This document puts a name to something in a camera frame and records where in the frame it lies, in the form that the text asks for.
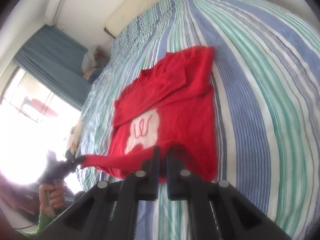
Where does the patterned cream pillow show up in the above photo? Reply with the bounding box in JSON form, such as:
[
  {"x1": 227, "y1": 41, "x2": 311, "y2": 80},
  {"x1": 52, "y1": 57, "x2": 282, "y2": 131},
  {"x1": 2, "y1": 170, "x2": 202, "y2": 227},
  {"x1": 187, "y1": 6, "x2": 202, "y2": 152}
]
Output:
[{"x1": 67, "y1": 120, "x2": 85, "y2": 156}]

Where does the blue curtain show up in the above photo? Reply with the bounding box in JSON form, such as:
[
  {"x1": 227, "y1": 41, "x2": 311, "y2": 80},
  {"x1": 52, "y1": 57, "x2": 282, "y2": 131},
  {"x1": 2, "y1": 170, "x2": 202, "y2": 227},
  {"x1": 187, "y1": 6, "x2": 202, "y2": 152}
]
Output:
[{"x1": 13, "y1": 25, "x2": 91, "y2": 110}]

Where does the person's left hand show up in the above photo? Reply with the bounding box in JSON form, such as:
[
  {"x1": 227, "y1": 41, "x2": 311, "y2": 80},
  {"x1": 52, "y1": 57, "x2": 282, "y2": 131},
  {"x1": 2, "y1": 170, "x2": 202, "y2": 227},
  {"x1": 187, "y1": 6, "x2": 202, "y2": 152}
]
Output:
[{"x1": 39, "y1": 181, "x2": 66, "y2": 218}]

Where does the cream padded headboard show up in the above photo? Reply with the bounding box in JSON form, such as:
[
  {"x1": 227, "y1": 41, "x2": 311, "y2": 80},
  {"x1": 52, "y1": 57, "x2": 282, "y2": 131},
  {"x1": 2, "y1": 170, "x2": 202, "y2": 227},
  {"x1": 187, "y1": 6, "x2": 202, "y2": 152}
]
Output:
[{"x1": 103, "y1": 0, "x2": 208, "y2": 39}]

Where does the white air conditioner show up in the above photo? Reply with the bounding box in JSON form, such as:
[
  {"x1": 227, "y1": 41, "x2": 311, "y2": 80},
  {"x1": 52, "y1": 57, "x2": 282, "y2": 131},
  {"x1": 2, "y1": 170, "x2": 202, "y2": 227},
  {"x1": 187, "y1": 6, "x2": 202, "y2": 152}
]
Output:
[{"x1": 44, "y1": 0, "x2": 65, "y2": 26}]

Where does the striped blue green bedsheet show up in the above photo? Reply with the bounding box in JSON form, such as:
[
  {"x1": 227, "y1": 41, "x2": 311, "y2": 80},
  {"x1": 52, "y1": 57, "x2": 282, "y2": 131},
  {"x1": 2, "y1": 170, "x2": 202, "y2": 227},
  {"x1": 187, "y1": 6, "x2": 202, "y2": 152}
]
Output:
[{"x1": 77, "y1": 0, "x2": 319, "y2": 239}]

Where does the pile of clothes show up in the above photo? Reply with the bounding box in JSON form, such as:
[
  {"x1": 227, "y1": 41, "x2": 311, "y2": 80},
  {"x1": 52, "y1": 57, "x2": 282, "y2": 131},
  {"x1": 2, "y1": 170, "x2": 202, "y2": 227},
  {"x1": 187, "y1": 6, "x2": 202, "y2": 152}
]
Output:
[{"x1": 81, "y1": 45, "x2": 109, "y2": 83}]

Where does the red knitted sweater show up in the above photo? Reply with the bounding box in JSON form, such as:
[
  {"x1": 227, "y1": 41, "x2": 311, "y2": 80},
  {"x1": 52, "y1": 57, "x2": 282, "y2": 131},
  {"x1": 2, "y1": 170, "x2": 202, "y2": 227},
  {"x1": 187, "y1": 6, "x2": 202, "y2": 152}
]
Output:
[{"x1": 81, "y1": 46, "x2": 217, "y2": 181}]

